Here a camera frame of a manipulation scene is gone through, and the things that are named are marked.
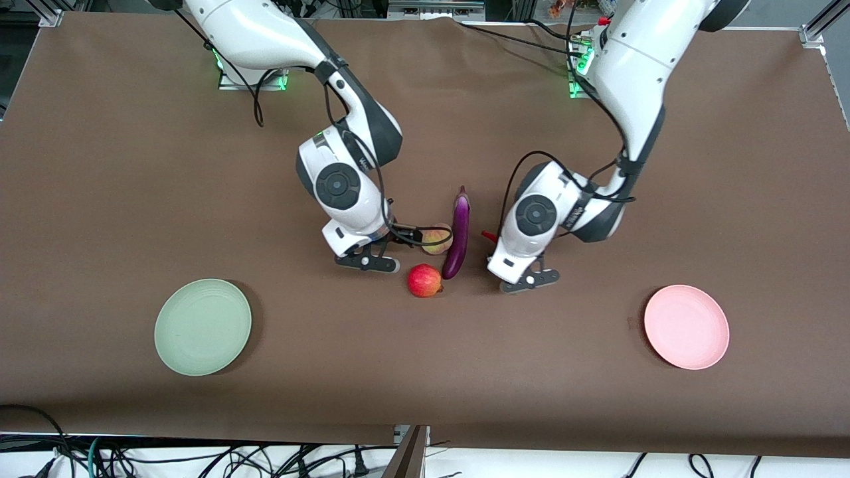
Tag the yellow-red peach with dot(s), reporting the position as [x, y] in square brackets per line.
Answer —
[438, 243]

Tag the red chili pepper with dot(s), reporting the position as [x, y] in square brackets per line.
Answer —
[489, 236]

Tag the purple eggplant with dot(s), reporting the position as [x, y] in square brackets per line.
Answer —
[458, 232]

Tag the red pomegranate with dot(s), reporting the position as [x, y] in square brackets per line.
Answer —
[425, 281]

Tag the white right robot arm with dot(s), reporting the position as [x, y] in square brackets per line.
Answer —
[265, 33]

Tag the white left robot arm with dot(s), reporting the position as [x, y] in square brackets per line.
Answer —
[631, 66]

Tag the brown table cover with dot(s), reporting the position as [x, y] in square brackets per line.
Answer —
[425, 372]

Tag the light green round plate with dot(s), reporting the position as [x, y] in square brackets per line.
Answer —
[202, 327]

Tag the pink round plate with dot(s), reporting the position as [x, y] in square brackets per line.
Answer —
[686, 327]

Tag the grey device box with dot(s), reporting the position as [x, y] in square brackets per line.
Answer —
[435, 8]

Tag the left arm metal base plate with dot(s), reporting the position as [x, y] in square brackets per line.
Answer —
[576, 79]

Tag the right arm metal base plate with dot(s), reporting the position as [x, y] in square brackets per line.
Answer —
[229, 81]

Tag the dark brown post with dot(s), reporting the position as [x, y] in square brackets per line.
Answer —
[408, 458]

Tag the aluminium frame profile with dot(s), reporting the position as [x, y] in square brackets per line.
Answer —
[820, 26]
[48, 14]

